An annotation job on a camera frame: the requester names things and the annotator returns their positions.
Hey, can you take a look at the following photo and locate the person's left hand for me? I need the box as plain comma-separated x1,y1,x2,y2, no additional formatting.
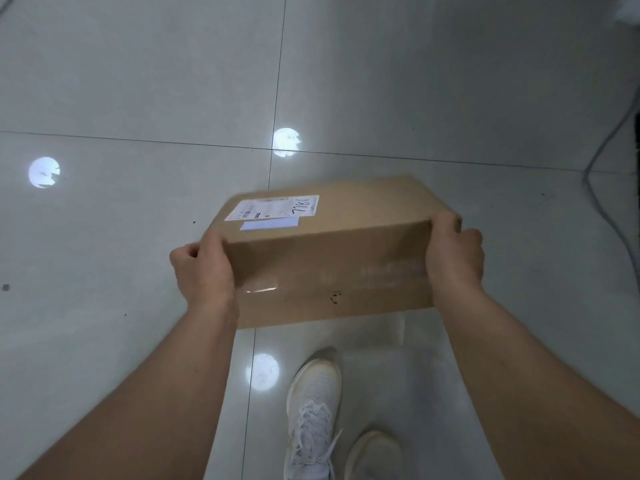
169,229,240,315

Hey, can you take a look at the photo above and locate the person's right hand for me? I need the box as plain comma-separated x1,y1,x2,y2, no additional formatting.
425,211,486,298

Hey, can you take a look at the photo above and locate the brown cardboard box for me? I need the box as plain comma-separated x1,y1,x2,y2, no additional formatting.
209,176,463,330

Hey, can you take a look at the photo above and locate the person's right forearm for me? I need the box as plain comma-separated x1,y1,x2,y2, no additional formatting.
433,287,640,480

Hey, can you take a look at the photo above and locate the person's left forearm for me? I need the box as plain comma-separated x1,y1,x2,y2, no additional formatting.
17,302,240,480

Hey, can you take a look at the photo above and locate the white shipping label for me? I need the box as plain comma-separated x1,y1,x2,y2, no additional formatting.
224,195,320,231

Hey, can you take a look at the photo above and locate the white sneaker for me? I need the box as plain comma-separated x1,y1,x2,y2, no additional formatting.
344,430,404,480
283,358,343,480

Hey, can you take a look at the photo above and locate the grey cable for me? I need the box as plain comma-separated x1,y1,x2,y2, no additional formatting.
582,87,640,283

